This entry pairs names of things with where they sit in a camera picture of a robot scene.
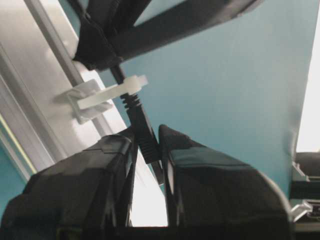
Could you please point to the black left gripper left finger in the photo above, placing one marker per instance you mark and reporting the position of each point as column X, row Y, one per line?
column 86, row 196

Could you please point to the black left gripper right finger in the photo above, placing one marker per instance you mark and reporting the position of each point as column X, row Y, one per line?
column 213, row 196

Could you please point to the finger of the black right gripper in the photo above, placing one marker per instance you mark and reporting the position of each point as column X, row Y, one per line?
column 109, row 36

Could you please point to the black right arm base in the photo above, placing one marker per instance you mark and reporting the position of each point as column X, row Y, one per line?
column 304, row 192

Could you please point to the silver aluminium rail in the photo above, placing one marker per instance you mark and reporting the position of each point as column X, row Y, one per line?
column 39, row 89

